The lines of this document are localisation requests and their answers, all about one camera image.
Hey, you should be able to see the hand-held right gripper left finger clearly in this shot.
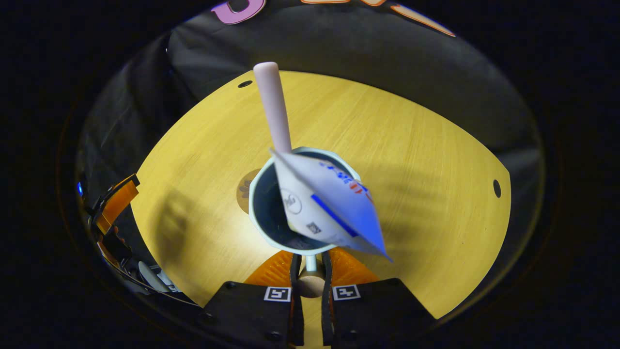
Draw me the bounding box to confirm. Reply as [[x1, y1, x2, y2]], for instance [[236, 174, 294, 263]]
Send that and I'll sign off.
[[201, 251, 305, 347]]

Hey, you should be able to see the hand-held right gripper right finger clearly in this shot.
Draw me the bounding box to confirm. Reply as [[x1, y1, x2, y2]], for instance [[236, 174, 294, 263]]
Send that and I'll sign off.
[[321, 247, 436, 348]]

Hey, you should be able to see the pale green cup wooden handle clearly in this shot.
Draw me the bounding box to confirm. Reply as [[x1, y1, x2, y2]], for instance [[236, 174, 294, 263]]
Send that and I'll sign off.
[[248, 147, 362, 299]]

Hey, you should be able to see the white toothpaste tube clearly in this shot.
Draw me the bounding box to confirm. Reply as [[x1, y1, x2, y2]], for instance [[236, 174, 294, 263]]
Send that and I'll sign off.
[[270, 148, 393, 263]]

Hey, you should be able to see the round brown coaster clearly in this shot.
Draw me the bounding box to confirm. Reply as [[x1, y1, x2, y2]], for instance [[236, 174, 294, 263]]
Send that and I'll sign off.
[[236, 169, 262, 214]]

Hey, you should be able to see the pale pink toothbrush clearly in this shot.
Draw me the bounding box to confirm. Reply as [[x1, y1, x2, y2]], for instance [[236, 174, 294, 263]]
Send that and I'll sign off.
[[253, 62, 293, 155]]

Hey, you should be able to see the yellow wooden desktop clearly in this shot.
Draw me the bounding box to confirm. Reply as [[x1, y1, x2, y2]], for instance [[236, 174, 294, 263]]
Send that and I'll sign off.
[[131, 70, 512, 349]]

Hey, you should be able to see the black backdrop cloth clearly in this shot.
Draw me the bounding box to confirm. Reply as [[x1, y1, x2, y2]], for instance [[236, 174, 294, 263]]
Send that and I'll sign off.
[[75, 0, 545, 272]]

